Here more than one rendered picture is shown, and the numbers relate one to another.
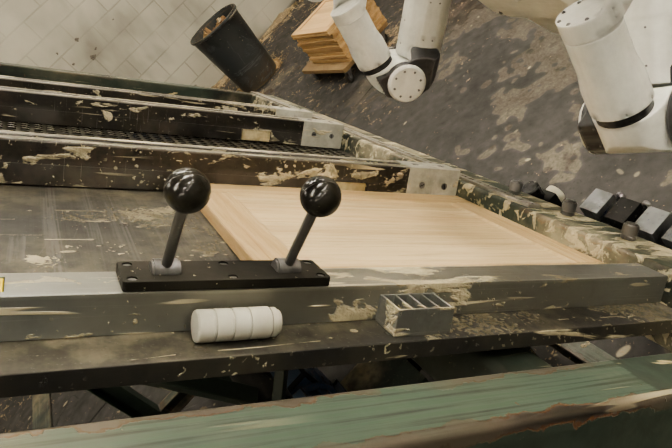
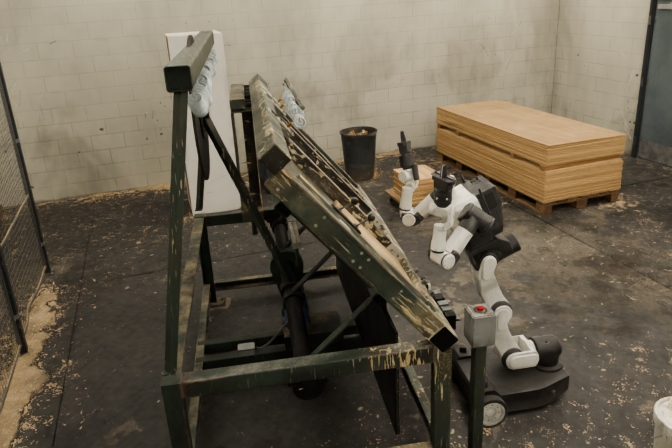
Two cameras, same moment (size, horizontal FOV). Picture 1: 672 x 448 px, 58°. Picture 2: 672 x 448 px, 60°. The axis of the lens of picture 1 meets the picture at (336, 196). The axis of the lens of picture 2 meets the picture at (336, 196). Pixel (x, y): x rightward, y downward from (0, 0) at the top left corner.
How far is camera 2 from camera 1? 2.21 m
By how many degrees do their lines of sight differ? 10
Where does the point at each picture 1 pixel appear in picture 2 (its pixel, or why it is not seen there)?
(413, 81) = (410, 220)
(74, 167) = (317, 177)
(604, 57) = (437, 235)
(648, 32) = (453, 240)
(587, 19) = (438, 226)
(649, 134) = (437, 257)
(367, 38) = (407, 200)
